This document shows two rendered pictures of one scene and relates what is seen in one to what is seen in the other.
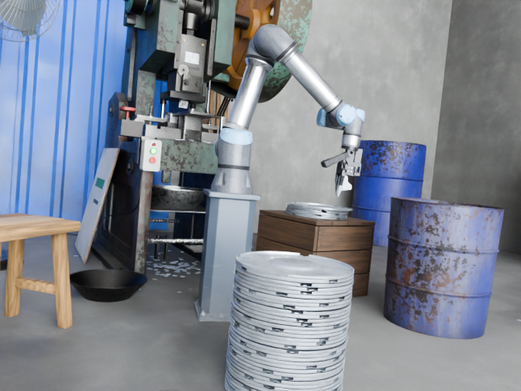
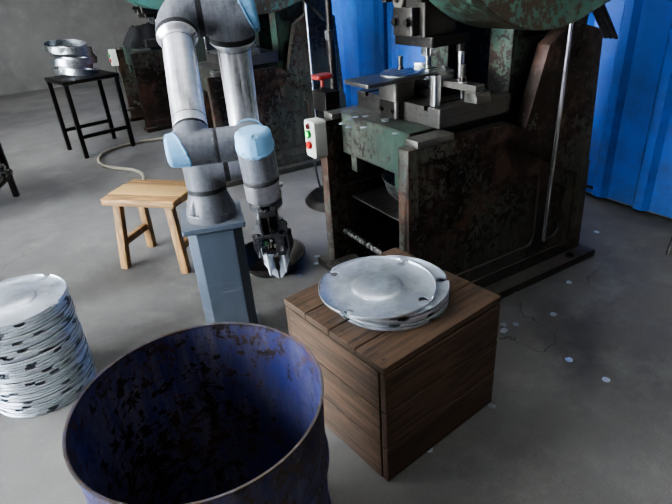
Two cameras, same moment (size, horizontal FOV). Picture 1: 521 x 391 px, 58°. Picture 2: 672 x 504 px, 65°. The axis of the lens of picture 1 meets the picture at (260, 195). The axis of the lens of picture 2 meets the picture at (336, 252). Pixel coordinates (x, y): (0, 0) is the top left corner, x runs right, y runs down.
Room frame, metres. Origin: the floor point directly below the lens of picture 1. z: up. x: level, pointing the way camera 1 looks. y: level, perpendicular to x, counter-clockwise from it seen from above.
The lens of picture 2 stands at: (2.10, -1.40, 1.09)
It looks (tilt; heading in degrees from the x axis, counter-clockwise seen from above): 28 degrees down; 91
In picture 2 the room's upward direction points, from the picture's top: 4 degrees counter-clockwise
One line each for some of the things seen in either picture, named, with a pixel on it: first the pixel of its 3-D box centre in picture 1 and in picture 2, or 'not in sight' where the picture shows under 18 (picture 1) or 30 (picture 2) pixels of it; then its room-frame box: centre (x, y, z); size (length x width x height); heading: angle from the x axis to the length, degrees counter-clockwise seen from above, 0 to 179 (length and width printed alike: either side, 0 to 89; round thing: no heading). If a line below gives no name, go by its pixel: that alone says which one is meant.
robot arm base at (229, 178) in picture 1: (232, 178); (209, 200); (1.71, 0.11, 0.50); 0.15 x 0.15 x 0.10
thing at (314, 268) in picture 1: (294, 264); (12, 300); (1.14, -0.10, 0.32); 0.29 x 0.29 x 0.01
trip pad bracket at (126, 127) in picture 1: (129, 140); (327, 113); (2.08, 0.60, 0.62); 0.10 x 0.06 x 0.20; 120
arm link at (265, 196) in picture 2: (350, 141); (264, 190); (1.95, -0.35, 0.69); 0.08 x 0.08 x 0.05
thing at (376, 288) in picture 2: (320, 206); (376, 285); (2.18, -0.29, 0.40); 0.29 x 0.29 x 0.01
